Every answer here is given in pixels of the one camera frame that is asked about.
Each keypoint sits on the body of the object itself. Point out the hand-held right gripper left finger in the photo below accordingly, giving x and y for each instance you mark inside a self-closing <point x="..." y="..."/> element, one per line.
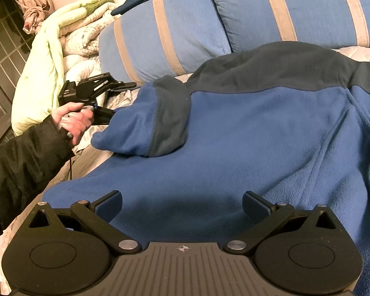
<point x="110" y="207"/>

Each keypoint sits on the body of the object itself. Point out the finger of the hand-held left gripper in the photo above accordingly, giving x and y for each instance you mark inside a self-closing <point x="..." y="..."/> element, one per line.
<point x="103" y="115"/>
<point x="125" y="85"/>

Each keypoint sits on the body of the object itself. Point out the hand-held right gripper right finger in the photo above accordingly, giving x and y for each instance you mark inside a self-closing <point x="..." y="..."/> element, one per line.
<point x="253" y="207"/>

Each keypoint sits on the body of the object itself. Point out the blue fleece jacket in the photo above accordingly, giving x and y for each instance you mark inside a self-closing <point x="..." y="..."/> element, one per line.
<point x="234" y="148"/>

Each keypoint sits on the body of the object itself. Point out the person's left forearm black sleeve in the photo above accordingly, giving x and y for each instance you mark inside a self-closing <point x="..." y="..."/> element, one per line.
<point x="21" y="166"/>

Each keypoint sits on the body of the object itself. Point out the person's left hand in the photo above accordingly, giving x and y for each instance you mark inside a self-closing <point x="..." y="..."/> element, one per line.
<point x="77" y="123"/>

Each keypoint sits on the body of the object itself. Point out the pale green quilt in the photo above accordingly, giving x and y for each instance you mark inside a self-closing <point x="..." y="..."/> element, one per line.
<point x="43" y="64"/>

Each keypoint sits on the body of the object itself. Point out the white quilted blanket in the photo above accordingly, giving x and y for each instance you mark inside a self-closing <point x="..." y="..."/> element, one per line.
<point x="86" y="40"/>

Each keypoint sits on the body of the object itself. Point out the blue striped pillow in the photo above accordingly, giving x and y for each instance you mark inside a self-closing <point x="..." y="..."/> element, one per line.
<point x="296" y="6"/>
<point x="160" y="40"/>

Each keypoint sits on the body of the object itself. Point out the dark window grille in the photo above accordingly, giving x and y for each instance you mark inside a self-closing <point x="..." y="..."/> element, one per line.
<point x="3" y="46"/>

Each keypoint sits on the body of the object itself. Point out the pink patterned curtain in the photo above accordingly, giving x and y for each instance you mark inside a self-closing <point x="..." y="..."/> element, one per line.
<point x="34" y="3"/>

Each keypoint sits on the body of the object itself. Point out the white quilted mattress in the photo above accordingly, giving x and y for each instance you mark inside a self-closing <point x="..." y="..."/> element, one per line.
<point x="360" y="52"/>

